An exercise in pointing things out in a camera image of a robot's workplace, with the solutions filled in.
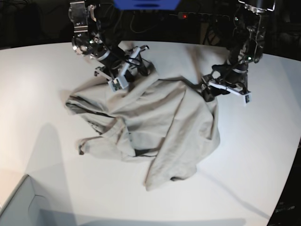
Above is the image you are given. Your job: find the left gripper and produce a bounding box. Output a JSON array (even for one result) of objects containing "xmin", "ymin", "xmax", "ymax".
[{"xmin": 201, "ymin": 71, "xmax": 251, "ymax": 102}]

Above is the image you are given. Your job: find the black power strip red light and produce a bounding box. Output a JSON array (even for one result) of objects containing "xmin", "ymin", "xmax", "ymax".
[{"xmin": 168, "ymin": 12, "xmax": 230, "ymax": 23}]

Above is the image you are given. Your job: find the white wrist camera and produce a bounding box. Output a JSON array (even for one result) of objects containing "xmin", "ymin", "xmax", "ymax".
[
  {"xmin": 243, "ymin": 92, "xmax": 252, "ymax": 106},
  {"xmin": 108, "ymin": 75, "xmax": 129, "ymax": 92}
]

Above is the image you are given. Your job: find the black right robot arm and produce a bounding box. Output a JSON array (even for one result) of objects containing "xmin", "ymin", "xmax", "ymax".
[{"xmin": 68, "ymin": 0, "xmax": 150, "ymax": 82}]

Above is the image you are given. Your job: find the grey cardboard box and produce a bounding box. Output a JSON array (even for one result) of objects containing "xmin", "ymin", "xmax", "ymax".
[{"xmin": 0, "ymin": 175, "xmax": 55, "ymax": 226}]

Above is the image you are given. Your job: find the beige t-shirt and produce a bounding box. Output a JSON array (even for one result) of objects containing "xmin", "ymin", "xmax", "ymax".
[{"xmin": 64, "ymin": 41, "xmax": 222, "ymax": 193}]

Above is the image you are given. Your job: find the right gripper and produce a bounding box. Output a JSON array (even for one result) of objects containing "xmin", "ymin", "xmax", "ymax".
[{"xmin": 94, "ymin": 45, "xmax": 152, "ymax": 81}]

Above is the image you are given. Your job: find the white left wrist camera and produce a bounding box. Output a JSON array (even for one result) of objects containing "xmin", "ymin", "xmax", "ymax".
[{"xmin": 243, "ymin": 92, "xmax": 252, "ymax": 106}]

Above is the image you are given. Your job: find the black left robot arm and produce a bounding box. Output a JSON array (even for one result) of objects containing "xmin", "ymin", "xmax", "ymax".
[{"xmin": 201, "ymin": 0, "xmax": 276, "ymax": 104}]

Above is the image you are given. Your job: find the blue plastic bin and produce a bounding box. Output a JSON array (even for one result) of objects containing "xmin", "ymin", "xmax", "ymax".
[{"xmin": 113, "ymin": 0, "xmax": 180, "ymax": 10}]

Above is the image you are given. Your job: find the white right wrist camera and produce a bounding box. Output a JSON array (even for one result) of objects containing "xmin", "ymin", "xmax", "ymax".
[{"xmin": 108, "ymin": 75, "xmax": 129, "ymax": 92}]

